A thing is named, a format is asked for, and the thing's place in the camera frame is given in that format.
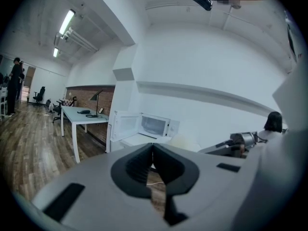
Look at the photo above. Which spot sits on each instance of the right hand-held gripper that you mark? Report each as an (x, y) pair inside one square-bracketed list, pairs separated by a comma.
[(247, 138)]

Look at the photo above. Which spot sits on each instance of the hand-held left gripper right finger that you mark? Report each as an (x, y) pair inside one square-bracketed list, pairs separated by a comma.
[(178, 172)]

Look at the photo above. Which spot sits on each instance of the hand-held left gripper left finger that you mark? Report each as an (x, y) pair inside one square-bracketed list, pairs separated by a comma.
[(131, 170)]

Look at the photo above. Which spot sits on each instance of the white microwave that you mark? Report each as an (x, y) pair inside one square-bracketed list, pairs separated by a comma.
[(154, 125)]

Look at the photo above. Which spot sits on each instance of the white counter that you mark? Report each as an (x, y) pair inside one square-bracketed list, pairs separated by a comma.
[(134, 142)]

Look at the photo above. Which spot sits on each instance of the white table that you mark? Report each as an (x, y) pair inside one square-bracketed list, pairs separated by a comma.
[(81, 119)]

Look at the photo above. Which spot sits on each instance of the black desk phone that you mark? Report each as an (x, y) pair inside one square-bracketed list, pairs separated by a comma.
[(83, 111)]

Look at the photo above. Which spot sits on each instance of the black desk lamp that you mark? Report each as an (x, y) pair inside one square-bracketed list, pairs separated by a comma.
[(97, 100)]

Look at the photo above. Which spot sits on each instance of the checkered cushion chair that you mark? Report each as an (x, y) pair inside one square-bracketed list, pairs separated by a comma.
[(69, 101)]

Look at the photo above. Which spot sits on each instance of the black office chair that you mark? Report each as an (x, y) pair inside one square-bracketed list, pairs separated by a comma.
[(39, 94), (57, 109)]

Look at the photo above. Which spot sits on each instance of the dark backpack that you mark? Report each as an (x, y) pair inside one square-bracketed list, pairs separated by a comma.
[(49, 105)]

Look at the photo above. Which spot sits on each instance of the short ceiling light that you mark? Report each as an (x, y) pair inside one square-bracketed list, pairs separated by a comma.
[(55, 52)]

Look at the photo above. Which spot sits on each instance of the white ceiling pipes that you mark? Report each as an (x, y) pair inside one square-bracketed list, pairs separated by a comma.
[(79, 38)]

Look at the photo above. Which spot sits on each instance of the long ceiling light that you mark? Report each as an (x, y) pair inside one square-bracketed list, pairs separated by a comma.
[(67, 21)]

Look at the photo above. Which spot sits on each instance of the small black picture frame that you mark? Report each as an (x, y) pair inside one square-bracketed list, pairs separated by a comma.
[(101, 110)]

